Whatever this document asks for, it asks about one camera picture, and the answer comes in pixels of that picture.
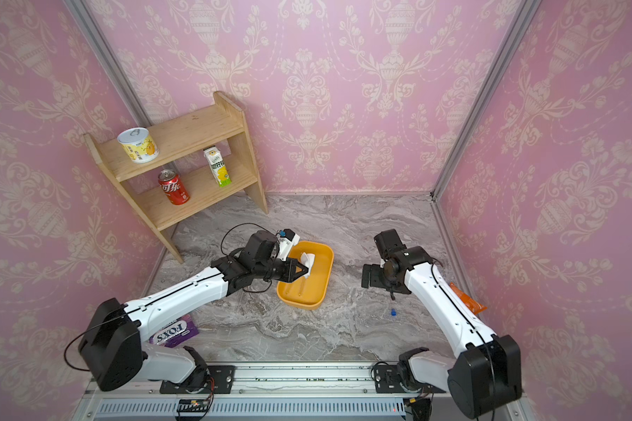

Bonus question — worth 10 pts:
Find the red cola can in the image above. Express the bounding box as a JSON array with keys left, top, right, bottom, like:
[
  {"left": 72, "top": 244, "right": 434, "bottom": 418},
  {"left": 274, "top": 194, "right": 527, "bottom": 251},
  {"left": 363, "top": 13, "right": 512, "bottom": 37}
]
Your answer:
[{"left": 158, "top": 169, "right": 191, "bottom": 205}]

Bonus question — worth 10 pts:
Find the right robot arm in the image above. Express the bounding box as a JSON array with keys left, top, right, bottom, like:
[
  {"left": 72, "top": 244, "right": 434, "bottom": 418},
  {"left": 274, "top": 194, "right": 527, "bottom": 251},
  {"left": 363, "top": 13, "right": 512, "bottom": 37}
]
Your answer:
[{"left": 362, "top": 247, "right": 522, "bottom": 419}]

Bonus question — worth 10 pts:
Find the white wiping cloth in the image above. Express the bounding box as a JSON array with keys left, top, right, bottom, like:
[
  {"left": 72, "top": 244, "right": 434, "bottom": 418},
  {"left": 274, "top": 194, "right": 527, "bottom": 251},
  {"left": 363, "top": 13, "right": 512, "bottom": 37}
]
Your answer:
[{"left": 299, "top": 253, "right": 315, "bottom": 270}]

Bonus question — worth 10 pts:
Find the aluminium front rail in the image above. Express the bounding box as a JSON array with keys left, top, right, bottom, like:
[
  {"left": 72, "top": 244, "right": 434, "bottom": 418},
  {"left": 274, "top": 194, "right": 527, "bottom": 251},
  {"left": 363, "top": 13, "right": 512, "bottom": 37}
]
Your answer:
[{"left": 73, "top": 361, "right": 465, "bottom": 420}]

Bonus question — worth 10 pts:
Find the purple tissue pack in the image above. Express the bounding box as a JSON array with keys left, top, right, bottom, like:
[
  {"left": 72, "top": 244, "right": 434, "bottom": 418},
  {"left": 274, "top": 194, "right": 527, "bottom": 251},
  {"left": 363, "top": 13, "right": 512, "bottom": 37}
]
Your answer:
[{"left": 149, "top": 314, "right": 199, "bottom": 348}]

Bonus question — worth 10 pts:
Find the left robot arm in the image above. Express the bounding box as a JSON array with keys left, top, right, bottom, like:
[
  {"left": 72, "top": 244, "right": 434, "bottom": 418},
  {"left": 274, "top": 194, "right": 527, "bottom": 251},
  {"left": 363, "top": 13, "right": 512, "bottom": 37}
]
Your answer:
[{"left": 78, "top": 230, "right": 315, "bottom": 393}]

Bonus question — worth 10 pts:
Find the wooden two-tier shelf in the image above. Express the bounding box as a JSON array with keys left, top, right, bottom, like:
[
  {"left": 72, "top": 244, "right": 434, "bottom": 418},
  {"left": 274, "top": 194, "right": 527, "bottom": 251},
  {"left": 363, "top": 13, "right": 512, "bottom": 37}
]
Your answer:
[{"left": 83, "top": 90, "right": 270, "bottom": 264}]

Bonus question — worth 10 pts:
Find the green white juice carton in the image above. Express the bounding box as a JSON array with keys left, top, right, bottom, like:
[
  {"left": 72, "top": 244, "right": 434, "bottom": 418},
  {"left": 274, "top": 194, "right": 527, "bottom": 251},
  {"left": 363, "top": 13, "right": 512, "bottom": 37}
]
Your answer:
[{"left": 204, "top": 147, "right": 232, "bottom": 187}]

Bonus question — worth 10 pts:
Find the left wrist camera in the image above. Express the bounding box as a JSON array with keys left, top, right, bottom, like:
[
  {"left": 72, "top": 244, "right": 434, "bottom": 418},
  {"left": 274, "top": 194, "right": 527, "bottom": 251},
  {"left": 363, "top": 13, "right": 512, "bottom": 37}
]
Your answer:
[{"left": 277, "top": 229, "right": 300, "bottom": 261}]

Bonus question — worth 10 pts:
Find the orange snack bag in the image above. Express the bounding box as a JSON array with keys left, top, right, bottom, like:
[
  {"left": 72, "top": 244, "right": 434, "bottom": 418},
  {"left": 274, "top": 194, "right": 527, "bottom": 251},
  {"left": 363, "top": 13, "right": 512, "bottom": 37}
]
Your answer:
[{"left": 449, "top": 282, "right": 487, "bottom": 315}]

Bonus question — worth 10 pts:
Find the yellow plastic basin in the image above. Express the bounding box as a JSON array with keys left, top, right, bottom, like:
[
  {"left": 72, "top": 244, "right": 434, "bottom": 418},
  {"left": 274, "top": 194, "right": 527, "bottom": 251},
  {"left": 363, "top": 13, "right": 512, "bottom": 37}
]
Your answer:
[{"left": 277, "top": 241, "right": 335, "bottom": 310}]

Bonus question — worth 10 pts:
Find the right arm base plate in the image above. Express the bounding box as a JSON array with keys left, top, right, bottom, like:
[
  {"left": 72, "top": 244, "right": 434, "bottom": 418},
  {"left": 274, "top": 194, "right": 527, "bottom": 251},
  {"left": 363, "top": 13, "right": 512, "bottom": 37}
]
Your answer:
[{"left": 370, "top": 361, "right": 444, "bottom": 395}]

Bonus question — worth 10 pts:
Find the yellow white tin can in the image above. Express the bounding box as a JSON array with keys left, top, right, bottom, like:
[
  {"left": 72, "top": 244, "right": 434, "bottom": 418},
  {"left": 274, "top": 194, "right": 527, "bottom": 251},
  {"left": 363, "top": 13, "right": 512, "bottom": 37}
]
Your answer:
[{"left": 117, "top": 127, "right": 159, "bottom": 164}]

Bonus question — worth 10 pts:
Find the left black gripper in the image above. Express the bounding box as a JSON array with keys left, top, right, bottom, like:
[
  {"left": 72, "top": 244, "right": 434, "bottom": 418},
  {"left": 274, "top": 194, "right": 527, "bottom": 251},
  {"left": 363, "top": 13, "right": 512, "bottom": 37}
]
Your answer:
[{"left": 254, "top": 256, "right": 312, "bottom": 282}]

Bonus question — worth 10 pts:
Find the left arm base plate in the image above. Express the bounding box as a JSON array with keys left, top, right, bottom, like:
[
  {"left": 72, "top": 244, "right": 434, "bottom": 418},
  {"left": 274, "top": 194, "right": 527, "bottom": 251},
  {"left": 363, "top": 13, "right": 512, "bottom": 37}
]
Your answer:
[{"left": 160, "top": 365, "right": 236, "bottom": 396}]

